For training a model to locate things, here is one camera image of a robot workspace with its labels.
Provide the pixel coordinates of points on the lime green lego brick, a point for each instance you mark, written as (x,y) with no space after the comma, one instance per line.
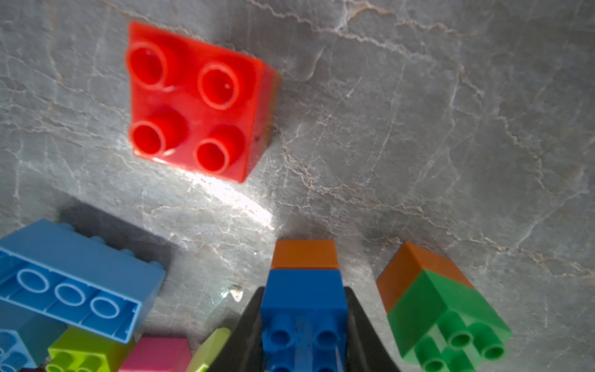
(82,351)

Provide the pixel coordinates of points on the pink lego brick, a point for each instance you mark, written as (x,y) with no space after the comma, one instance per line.
(158,354)

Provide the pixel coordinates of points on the orange lego brick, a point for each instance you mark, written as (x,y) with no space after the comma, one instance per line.
(406,265)
(305,254)

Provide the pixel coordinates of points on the light blue long brick studs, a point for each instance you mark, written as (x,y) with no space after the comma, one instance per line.
(26,337)

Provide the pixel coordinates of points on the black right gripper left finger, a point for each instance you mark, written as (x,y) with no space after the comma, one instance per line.
(243,351)

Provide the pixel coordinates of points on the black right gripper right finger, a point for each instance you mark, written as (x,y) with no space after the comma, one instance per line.
(364,348)

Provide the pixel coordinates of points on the red lego brick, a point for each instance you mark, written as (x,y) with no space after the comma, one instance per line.
(196,106)

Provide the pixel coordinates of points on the light blue long lego brick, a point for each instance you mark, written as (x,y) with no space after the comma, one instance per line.
(53,270)

